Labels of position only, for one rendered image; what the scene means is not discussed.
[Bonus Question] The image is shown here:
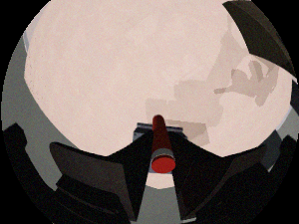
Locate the dark red peg with white band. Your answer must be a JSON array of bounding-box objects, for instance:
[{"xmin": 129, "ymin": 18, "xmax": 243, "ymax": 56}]
[{"xmin": 152, "ymin": 114, "xmax": 174, "ymax": 173}]

